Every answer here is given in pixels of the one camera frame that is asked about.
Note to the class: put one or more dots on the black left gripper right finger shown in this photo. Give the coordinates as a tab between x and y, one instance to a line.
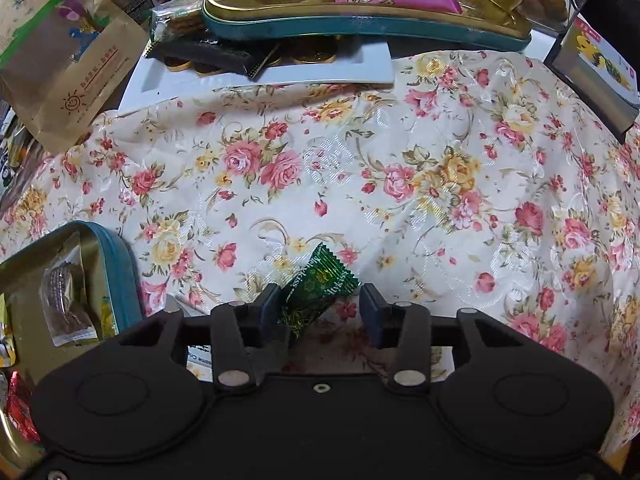
404	327

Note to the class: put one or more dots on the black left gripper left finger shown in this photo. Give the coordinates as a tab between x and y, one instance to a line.
240	339

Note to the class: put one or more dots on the green foil candy wrapper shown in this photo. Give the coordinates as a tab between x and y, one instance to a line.
314	289

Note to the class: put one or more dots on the white printed paper slip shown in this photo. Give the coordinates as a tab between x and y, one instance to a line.
199	362

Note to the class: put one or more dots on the floral tablecloth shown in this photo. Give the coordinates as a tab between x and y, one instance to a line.
477	179

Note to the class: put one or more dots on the clear packet brown snack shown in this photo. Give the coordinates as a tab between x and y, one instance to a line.
64	300

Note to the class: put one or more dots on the red wrapped candy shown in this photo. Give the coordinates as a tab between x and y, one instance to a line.
17	407

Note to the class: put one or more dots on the black snack packet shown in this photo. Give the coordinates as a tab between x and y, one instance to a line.
246	58

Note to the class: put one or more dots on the grey yellow picture box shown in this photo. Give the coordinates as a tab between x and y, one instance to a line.
601	77

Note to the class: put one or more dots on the brown paper snack bag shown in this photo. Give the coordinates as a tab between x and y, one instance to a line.
60	62

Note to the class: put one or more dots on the teal gold snack tin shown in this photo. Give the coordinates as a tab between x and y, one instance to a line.
483	23

